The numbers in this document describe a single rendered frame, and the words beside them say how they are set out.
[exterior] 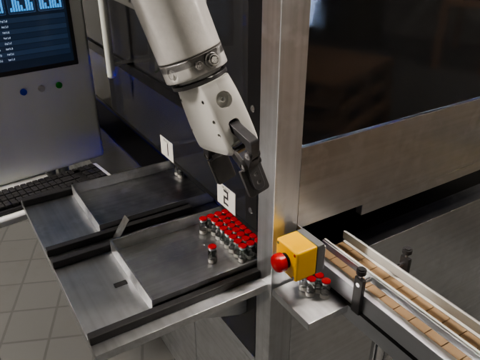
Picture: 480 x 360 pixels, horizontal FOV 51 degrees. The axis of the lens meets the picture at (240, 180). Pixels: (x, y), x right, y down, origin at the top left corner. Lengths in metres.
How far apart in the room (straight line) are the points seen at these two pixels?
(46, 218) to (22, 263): 1.43
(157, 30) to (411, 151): 0.82
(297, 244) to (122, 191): 0.70
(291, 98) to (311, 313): 0.46
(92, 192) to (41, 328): 1.04
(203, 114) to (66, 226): 0.87
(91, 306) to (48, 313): 1.40
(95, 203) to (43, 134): 0.45
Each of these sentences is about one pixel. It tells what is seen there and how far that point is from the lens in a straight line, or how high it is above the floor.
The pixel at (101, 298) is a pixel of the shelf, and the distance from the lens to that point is 1.18.
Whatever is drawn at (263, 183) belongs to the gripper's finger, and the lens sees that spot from 0.66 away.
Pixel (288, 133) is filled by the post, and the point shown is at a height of 1.25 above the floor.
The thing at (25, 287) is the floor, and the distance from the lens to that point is 2.75.
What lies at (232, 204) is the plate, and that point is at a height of 1.02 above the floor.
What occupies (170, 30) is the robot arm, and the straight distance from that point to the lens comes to 0.61.
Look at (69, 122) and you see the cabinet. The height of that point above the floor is 0.97.
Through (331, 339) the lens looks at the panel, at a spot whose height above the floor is 0.61.
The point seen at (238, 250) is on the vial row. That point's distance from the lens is 1.23.
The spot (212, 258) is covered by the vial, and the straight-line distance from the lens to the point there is 1.22.
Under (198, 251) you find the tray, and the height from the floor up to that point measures 0.88.
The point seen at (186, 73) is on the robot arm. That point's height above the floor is 1.46.
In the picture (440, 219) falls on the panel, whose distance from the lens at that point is 1.53.
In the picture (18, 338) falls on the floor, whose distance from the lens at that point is 2.48.
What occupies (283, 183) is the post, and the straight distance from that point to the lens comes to 1.03.
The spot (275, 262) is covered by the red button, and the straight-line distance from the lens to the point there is 1.04.
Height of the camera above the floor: 1.63
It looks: 28 degrees down
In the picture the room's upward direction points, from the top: straight up
